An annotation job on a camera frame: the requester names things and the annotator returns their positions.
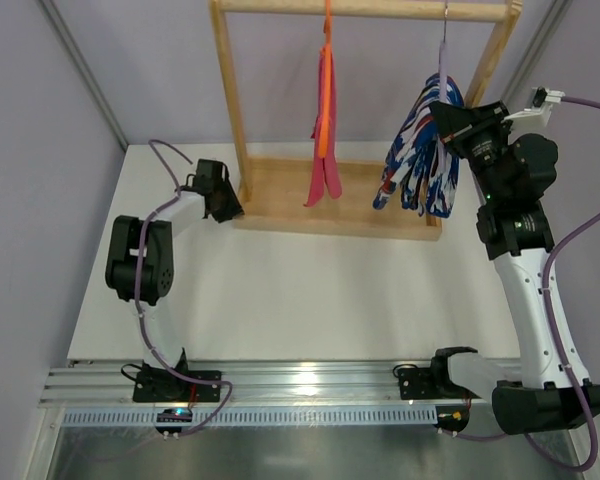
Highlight purple cable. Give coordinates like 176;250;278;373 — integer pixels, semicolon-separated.
132;139;234;439
452;95;600;474

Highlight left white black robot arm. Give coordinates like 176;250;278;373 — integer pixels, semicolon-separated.
105;159;243;403

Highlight slotted grey cable duct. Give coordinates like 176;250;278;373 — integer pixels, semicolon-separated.
61;404;437;427

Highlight blue white patterned trousers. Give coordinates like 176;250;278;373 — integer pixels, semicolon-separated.
372;74;464;219

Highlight aluminium front rail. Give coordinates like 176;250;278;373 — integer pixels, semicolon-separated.
38;360;588;407

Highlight wooden clothes rack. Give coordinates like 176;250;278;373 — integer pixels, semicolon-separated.
209;1;523;241

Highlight black connector board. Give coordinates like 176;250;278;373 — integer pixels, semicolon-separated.
434;409;470;435
154;407;193;436

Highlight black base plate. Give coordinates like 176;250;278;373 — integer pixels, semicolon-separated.
392;363;477;400
132;369;220;403

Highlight right black connector board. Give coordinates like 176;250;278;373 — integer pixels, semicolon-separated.
434;409;470;435

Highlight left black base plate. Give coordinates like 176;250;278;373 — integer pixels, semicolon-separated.
132;369;220;403

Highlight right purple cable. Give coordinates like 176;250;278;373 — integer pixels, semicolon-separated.
452;95;600;474

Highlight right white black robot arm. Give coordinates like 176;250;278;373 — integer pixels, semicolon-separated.
431;88;600;435

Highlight orange plastic hanger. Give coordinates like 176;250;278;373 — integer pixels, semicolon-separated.
318;0;332;157

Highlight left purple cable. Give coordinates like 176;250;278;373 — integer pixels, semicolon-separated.
132;139;234;439

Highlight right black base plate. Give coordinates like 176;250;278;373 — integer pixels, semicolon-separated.
392;363;477;400

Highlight pink garment on hanger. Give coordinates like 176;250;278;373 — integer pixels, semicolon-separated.
304;43;342;208

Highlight left black connector board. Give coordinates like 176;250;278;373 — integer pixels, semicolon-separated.
154;407;193;436

